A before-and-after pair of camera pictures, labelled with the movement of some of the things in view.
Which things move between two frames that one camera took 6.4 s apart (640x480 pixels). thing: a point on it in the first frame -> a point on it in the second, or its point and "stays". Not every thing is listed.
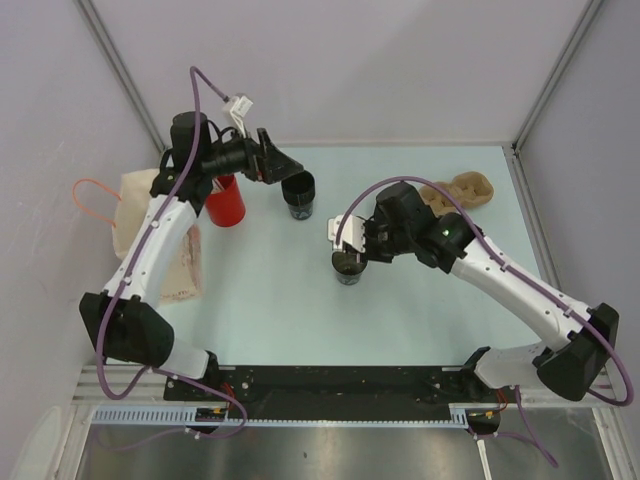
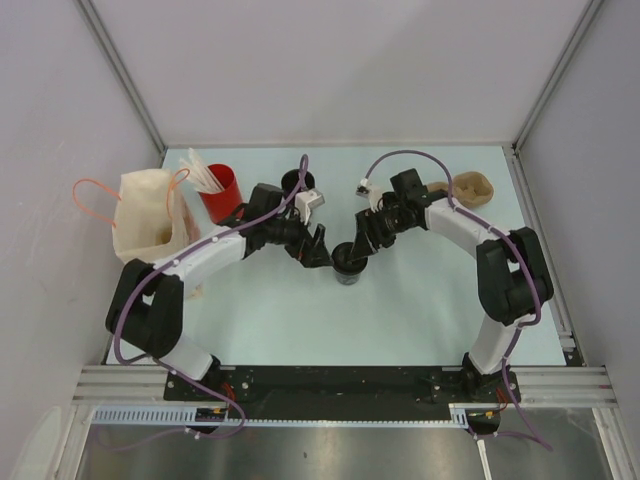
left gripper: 263,162 -> 309,249
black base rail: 333,393 stays
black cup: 347,263 stays
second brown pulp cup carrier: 471,189 stays
